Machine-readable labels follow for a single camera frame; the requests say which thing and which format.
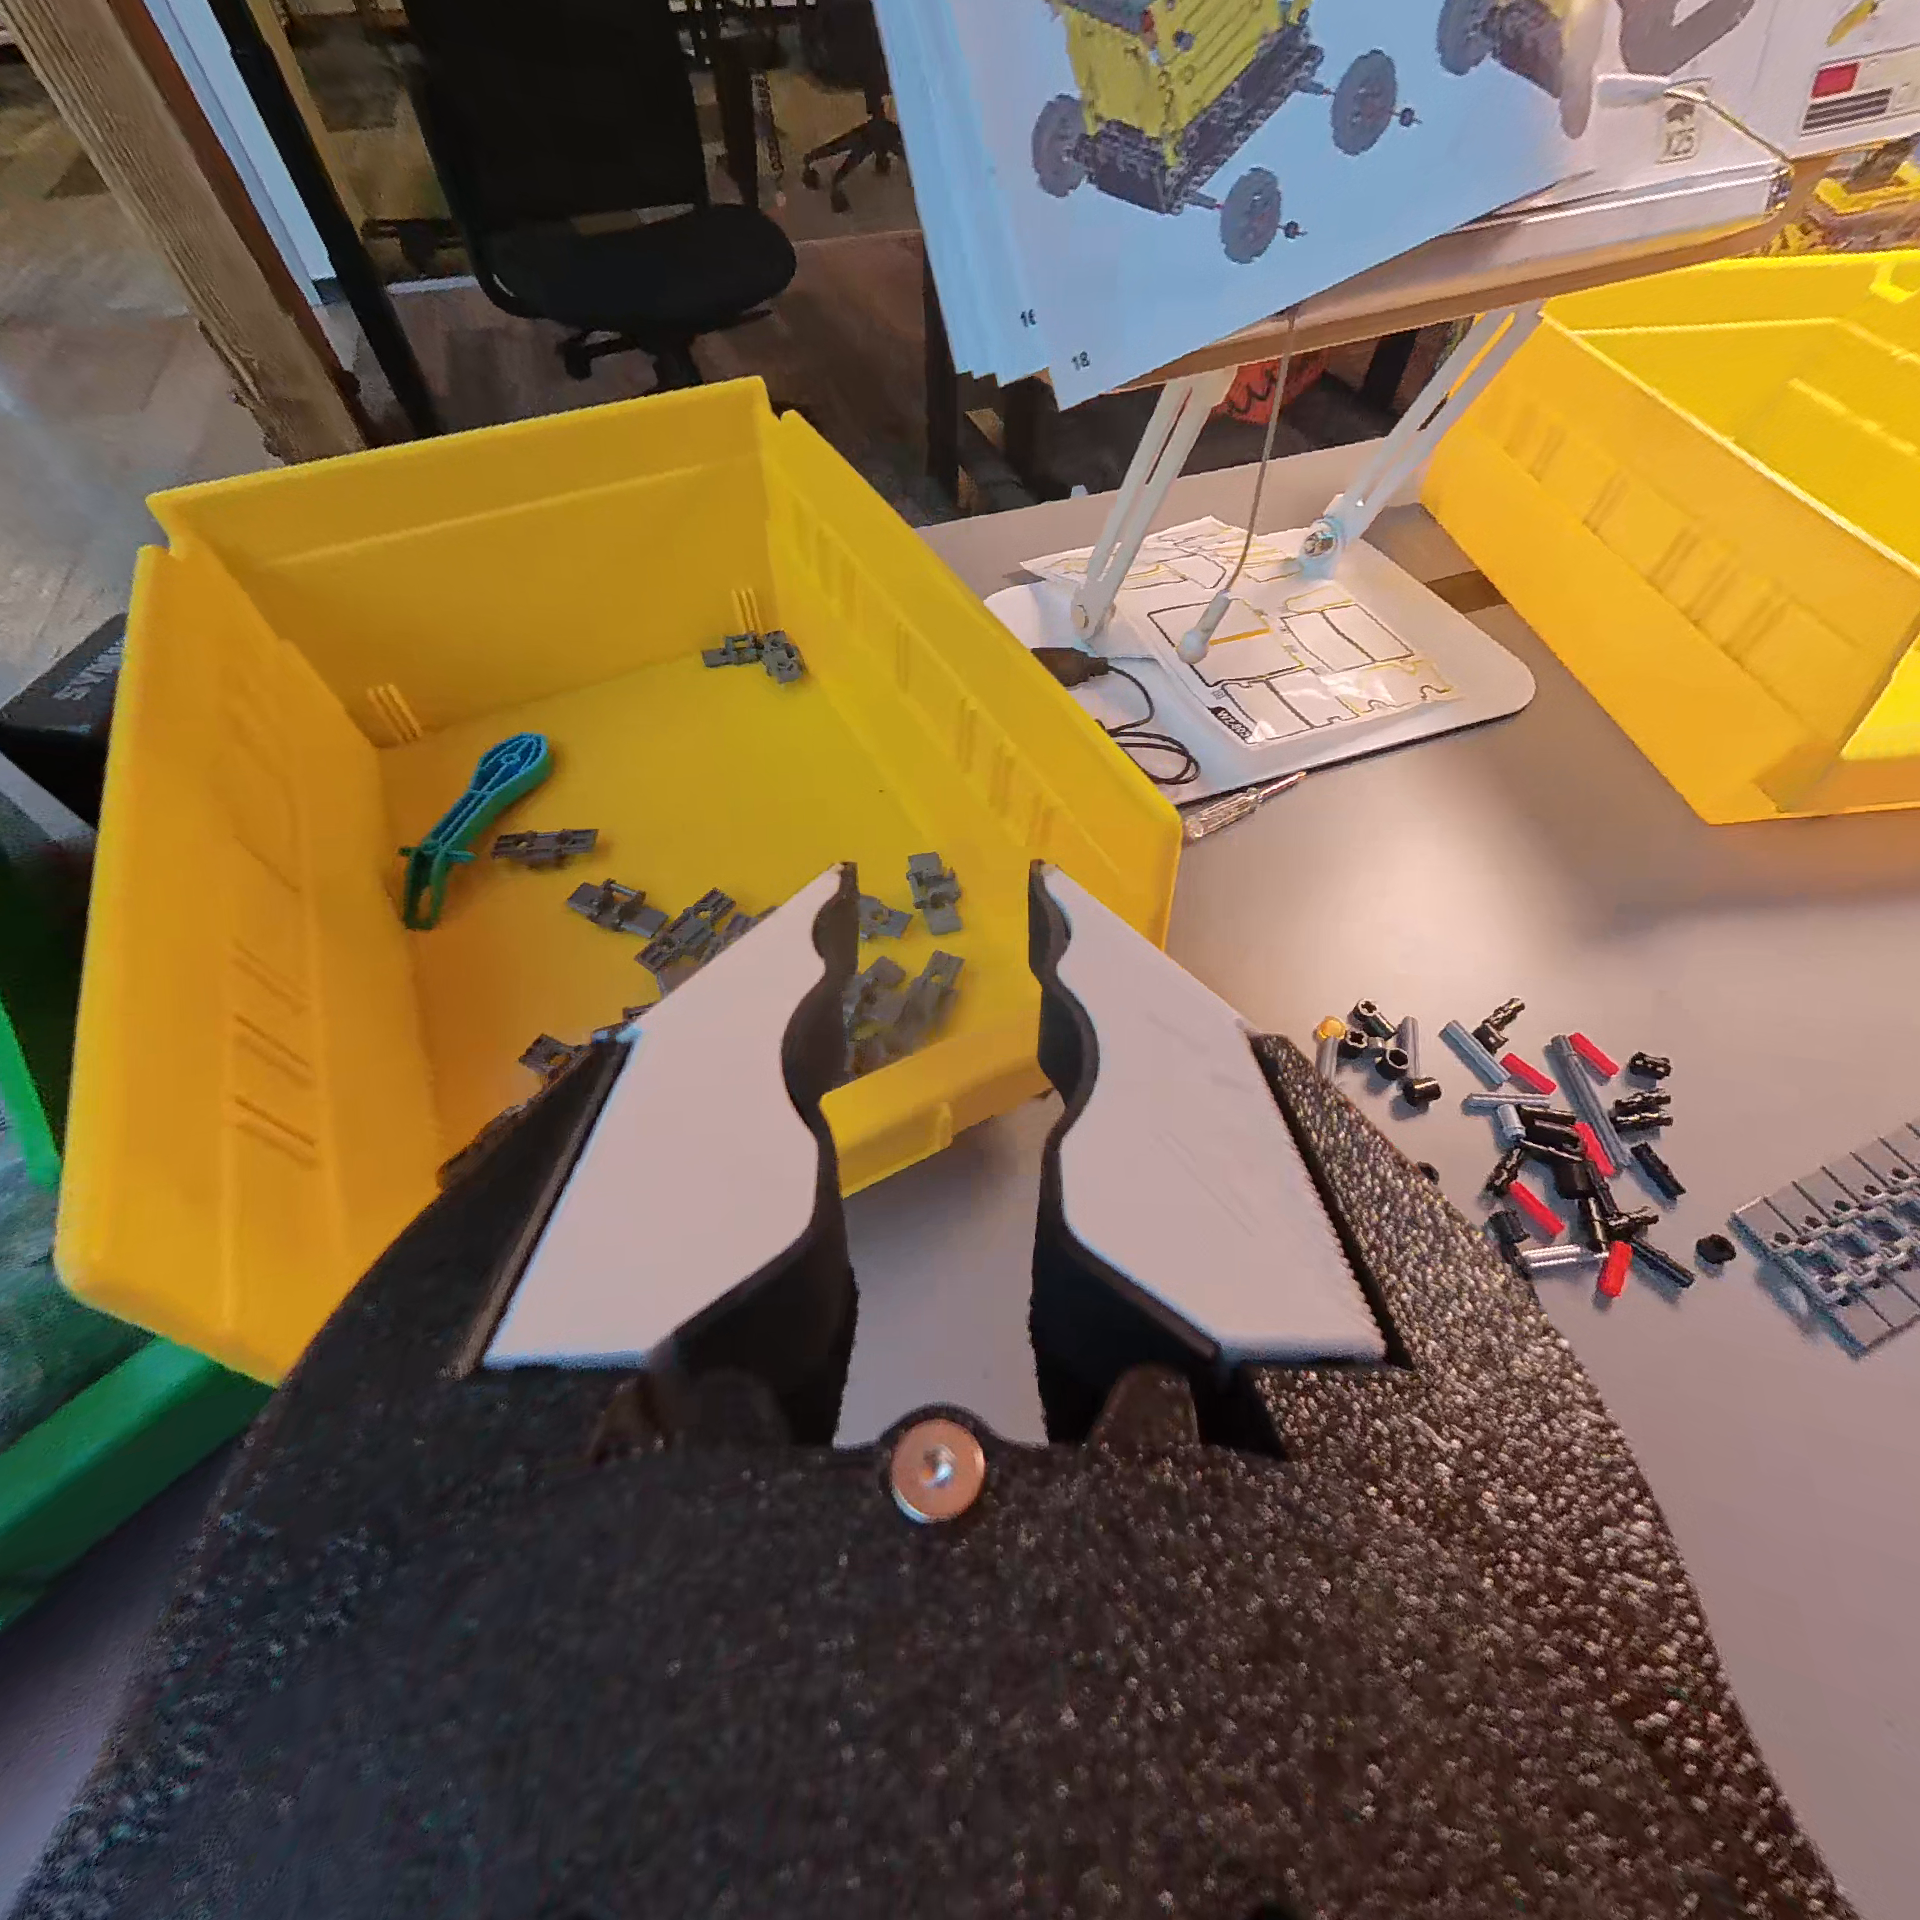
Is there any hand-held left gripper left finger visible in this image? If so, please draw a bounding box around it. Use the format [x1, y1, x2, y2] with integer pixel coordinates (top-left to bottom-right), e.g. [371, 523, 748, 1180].
[479, 860, 865, 1450]

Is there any orange container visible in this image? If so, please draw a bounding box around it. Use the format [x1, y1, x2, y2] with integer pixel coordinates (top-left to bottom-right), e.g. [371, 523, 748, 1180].
[1215, 353, 1327, 436]

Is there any white book stand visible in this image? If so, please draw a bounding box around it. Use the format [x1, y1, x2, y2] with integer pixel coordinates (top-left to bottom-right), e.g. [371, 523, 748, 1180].
[983, 142, 1920, 799]

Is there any teal brick separator tool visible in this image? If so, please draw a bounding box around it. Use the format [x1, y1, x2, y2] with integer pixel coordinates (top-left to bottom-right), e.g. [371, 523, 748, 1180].
[398, 732, 553, 934]

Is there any sticker sheet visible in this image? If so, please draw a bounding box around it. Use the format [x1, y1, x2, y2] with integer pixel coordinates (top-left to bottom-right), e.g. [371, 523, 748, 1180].
[1020, 518, 1460, 747]

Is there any black cable with adapter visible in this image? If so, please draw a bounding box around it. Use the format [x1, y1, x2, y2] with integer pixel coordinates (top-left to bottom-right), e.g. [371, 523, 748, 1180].
[1031, 644, 1203, 790]

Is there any yellow divided parts bin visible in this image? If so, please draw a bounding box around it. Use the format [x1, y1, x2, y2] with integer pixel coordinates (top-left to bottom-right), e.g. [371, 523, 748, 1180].
[1422, 247, 1920, 825]

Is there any black case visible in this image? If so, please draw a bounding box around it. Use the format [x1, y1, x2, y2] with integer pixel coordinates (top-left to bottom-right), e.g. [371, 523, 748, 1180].
[0, 612, 137, 783]

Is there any yellow plastic bin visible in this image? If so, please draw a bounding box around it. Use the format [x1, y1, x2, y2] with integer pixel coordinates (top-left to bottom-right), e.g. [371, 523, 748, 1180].
[57, 375, 1186, 1386]

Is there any pile of small toy pins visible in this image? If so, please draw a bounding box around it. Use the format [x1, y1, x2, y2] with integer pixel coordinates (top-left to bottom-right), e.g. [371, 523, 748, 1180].
[1313, 994, 1694, 1299]

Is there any black office chair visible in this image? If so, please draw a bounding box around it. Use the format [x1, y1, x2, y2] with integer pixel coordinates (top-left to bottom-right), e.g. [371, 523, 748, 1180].
[802, 0, 922, 214]
[403, 0, 799, 387]

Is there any pile of grey track links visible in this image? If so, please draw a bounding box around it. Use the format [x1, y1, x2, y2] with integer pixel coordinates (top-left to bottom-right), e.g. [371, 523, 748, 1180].
[434, 626, 969, 1186]

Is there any grey desk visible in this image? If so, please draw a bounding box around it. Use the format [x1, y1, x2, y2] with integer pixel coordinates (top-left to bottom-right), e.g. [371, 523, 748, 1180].
[0, 434, 1920, 1920]

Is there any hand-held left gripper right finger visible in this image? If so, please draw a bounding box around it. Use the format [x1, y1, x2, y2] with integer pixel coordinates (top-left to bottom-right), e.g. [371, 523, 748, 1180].
[1027, 855, 1389, 1450]

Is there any wooden post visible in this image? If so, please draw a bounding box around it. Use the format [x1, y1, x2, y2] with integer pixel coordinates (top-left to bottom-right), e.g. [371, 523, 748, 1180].
[0, 0, 366, 467]

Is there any green crate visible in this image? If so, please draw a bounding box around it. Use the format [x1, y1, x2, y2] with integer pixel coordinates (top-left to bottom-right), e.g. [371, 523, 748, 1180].
[0, 750, 274, 1633]

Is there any grey toy track chain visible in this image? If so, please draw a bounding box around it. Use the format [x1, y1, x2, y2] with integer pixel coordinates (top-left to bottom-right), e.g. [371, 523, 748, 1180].
[1733, 1118, 1920, 1356]

